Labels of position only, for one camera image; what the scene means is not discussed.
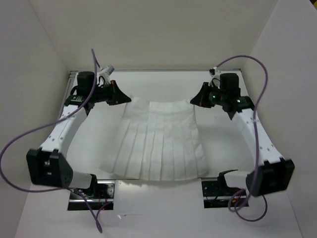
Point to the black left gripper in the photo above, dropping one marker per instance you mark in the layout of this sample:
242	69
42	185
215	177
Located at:
117	96

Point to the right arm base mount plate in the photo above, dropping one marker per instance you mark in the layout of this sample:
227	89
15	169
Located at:
215	194

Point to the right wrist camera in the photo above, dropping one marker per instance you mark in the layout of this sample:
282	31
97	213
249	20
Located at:
215	77

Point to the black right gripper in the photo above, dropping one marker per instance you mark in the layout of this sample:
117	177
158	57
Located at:
200	99

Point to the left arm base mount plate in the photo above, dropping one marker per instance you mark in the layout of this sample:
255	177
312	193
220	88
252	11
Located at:
101	198

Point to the white pleated skirt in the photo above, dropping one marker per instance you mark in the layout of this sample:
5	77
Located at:
156	141

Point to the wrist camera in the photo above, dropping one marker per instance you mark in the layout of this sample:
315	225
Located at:
104	75
215	77

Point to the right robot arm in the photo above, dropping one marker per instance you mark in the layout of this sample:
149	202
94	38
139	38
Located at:
272	172

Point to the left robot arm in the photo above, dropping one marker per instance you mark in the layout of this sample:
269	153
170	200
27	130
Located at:
48	165

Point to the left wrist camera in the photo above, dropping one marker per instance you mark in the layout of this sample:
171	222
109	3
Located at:
104	75

